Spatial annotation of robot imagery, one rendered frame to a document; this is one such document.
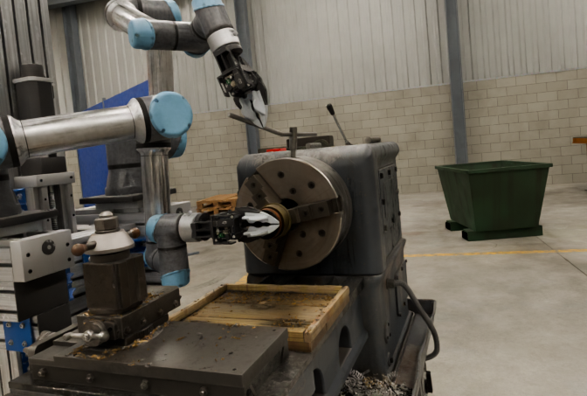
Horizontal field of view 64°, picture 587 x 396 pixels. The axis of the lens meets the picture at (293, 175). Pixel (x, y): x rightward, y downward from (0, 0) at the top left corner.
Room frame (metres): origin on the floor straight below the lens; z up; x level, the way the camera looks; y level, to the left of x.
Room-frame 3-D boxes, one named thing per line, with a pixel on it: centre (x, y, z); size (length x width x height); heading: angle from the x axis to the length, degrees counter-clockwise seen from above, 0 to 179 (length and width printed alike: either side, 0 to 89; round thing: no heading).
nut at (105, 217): (0.77, 0.32, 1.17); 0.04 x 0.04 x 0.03
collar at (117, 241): (0.77, 0.32, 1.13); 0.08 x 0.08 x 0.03
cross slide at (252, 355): (0.75, 0.26, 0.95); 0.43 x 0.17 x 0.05; 69
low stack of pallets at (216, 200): (9.43, 1.40, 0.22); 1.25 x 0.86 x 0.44; 169
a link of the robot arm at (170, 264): (1.24, 0.35, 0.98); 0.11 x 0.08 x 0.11; 32
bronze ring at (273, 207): (1.19, 0.07, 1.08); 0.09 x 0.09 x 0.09; 69
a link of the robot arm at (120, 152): (1.59, 0.55, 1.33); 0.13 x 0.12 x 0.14; 122
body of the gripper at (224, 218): (1.16, 0.19, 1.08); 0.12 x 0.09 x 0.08; 68
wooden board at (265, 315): (1.09, 0.11, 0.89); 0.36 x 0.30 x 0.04; 69
